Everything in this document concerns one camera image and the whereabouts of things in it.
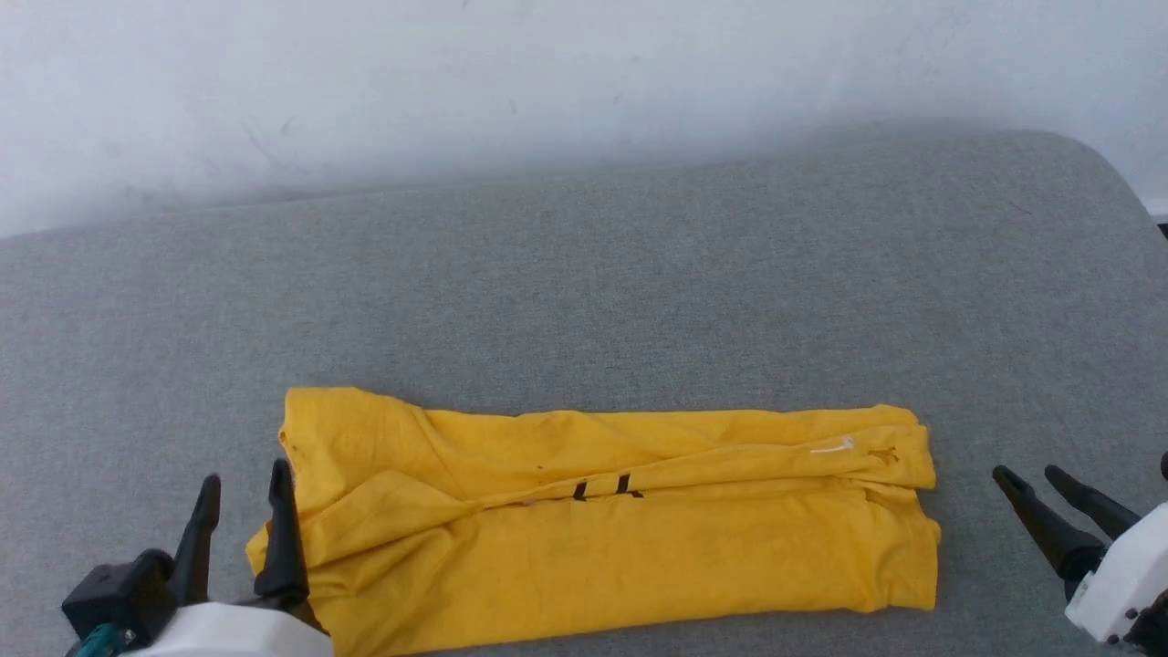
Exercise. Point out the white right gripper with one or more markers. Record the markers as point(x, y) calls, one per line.
point(1118, 575)

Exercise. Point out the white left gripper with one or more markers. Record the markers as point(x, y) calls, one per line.
point(228, 634)

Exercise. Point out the yellow garment with white print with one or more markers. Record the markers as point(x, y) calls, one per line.
point(593, 547)

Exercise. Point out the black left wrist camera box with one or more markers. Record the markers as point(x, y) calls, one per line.
point(119, 593)

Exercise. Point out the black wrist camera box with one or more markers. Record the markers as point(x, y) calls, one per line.
point(1152, 625)
point(119, 593)

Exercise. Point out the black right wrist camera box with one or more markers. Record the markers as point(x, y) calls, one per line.
point(1152, 625)

